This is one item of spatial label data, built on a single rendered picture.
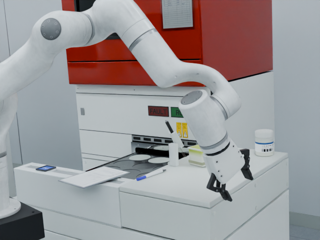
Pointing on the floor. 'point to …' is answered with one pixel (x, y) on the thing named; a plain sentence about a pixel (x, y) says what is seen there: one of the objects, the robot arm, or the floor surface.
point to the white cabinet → (69, 221)
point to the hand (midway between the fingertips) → (237, 186)
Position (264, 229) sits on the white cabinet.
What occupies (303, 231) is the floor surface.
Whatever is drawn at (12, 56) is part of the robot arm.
